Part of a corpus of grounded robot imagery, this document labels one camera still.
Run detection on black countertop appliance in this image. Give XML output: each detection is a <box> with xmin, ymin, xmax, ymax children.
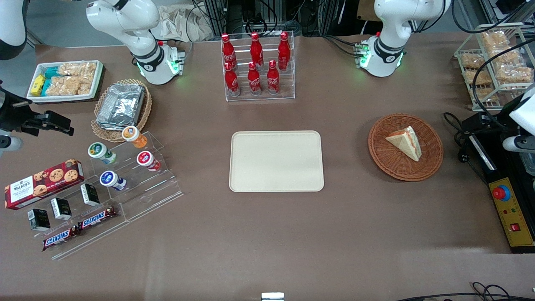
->
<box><xmin>469</xmin><ymin>125</ymin><xmax>535</xmax><ymax>254</ymax></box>

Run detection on small black box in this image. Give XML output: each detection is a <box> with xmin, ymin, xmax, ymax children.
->
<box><xmin>50</xmin><ymin>197</ymin><xmax>73</xmax><ymax>221</ymax></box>
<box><xmin>28</xmin><ymin>208</ymin><xmax>51</xmax><ymax>232</ymax></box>
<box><xmin>80</xmin><ymin>183</ymin><xmax>101</xmax><ymax>207</ymax></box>

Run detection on green lid yogurt cup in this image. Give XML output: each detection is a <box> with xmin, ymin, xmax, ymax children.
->
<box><xmin>87</xmin><ymin>142</ymin><xmax>118</xmax><ymax>165</ymax></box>

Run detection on Snickers chocolate bar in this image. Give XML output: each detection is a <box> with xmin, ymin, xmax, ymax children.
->
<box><xmin>42</xmin><ymin>226</ymin><xmax>80</xmax><ymax>252</ymax></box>
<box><xmin>77</xmin><ymin>206</ymin><xmax>119</xmax><ymax>232</ymax></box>

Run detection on beige plastic tray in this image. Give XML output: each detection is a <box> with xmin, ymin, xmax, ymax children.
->
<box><xmin>229</xmin><ymin>131</ymin><xmax>325</xmax><ymax>193</ymax></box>

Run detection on orange lid yogurt cup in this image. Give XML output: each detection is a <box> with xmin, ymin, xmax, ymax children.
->
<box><xmin>122</xmin><ymin>126</ymin><xmax>148</xmax><ymax>149</ymax></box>

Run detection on black floor cable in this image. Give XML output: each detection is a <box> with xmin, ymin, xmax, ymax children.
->
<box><xmin>395</xmin><ymin>282</ymin><xmax>535</xmax><ymax>301</ymax></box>

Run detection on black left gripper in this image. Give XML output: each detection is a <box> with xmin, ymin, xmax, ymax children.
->
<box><xmin>461</xmin><ymin>110</ymin><xmax>514</xmax><ymax>137</ymax></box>

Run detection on triangular sandwich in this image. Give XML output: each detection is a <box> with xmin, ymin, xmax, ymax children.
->
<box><xmin>385</xmin><ymin>126</ymin><xmax>422</xmax><ymax>162</ymax></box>

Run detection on crumpled beige cloth bag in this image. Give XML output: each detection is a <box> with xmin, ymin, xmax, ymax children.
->
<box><xmin>151</xmin><ymin>3</ymin><xmax>214</xmax><ymax>43</ymax></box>

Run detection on black power cable with plug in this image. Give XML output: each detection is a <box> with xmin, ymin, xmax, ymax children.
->
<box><xmin>443</xmin><ymin>112</ymin><xmax>490</xmax><ymax>185</ymax></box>

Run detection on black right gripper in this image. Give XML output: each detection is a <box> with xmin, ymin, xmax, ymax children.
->
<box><xmin>0</xmin><ymin>85</ymin><xmax>75</xmax><ymax>137</ymax></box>

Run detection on white rectangular snack tray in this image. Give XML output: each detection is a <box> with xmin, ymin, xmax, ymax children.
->
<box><xmin>26</xmin><ymin>60</ymin><xmax>104</xmax><ymax>103</ymax></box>

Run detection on bagged rice cracker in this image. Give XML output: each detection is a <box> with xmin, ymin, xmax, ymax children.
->
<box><xmin>463</xmin><ymin>69</ymin><xmax>494</xmax><ymax>87</ymax></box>
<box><xmin>495</xmin><ymin>63</ymin><xmax>534</xmax><ymax>84</ymax></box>
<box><xmin>460</xmin><ymin>52</ymin><xmax>488</xmax><ymax>70</ymax></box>
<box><xmin>470</xmin><ymin>86</ymin><xmax>500</xmax><ymax>103</ymax></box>
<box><xmin>488</xmin><ymin>45</ymin><xmax>524</xmax><ymax>64</ymax></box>
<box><xmin>480</xmin><ymin>31</ymin><xmax>510</xmax><ymax>50</ymax></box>

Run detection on blue lid yogurt cup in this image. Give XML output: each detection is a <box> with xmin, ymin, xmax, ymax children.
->
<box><xmin>99</xmin><ymin>171</ymin><xmax>127</xmax><ymax>191</ymax></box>

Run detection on clear acrylic bottle rack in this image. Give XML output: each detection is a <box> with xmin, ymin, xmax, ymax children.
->
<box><xmin>221</xmin><ymin>31</ymin><xmax>296</xmax><ymax>102</ymax></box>

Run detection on yellow emergency stop control box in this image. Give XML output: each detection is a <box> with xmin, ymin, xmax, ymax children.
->
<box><xmin>488</xmin><ymin>178</ymin><xmax>535</xmax><ymax>248</ymax></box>

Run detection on clear acrylic step stand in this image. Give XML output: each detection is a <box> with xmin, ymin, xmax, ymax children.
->
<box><xmin>89</xmin><ymin>131</ymin><xmax>184</xmax><ymax>222</ymax></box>

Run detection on brown round wicker basket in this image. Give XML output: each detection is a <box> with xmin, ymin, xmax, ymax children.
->
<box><xmin>368</xmin><ymin>114</ymin><xmax>444</xmax><ymax>182</ymax></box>

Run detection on red cola bottle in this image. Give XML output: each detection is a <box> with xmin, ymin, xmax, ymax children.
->
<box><xmin>267</xmin><ymin>60</ymin><xmax>280</xmax><ymax>95</ymax></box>
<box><xmin>247</xmin><ymin>61</ymin><xmax>262</xmax><ymax>96</ymax></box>
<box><xmin>221</xmin><ymin>33</ymin><xmax>236</xmax><ymax>67</ymax></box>
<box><xmin>250</xmin><ymin>32</ymin><xmax>264</xmax><ymax>67</ymax></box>
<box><xmin>278</xmin><ymin>31</ymin><xmax>291</xmax><ymax>71</ymax></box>
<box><xmin>224</xmin><ymin>62</ymin><xmax>241</xmax><ymax>97</ymax></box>

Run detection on clear acrylic low stand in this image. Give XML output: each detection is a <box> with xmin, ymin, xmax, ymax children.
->
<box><xmin>15</xmin><ymin>180</ymin><xmax>131</xmax><ymax>261</ymax></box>

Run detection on stacked aluminium foil containers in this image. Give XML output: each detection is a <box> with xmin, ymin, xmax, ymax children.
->
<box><xmin>96</xmin><ymin>84</ymin><xmax>146</xmax><ymax>130</ymax></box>

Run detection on white wire shelf rack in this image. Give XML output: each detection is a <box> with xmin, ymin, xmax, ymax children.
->
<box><xmin>454</xmin><ymin>23</ymin><xmax>535</xmax><ymax>112</ymax></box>

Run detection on clear glass container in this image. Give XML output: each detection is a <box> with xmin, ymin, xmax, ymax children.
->
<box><xmin>520</xmin><ymin>151</ymin><xmax>535</xmax><ymax>176</ymax></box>

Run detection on red Walkers cookie box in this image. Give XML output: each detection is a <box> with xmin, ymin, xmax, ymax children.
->
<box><xmin>4</xmin><ymin>159</ymin><xmax>85</xmax><ymax>210</ymax></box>

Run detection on light oval wicker basket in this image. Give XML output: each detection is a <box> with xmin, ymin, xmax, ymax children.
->
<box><xmin>91</xmin><ymin>79</ymin><xmax>153</xmax><ymax>143</ymax></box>

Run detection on clear rice cracker bag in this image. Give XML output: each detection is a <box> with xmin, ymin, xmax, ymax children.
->
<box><xmin>45</xmin><ymin>75</ymin><xmax>93</xmax><ymax>97</ymax></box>
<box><xmin>58</xmin><ymin>62</ymin><xmax>97</xmax><ymax>78</ymax></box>

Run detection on red lid yogurt cup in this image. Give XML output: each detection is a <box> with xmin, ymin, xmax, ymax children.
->
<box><xmin>136</xmin><ymin>151</ymin><xmax>161</xmax><ymax>172</ymax></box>

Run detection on black base cables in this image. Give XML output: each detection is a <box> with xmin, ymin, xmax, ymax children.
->
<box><xmin>321</xmin><ymin>35</ymin><xmax>365</xmax><ymax>57</ymax></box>

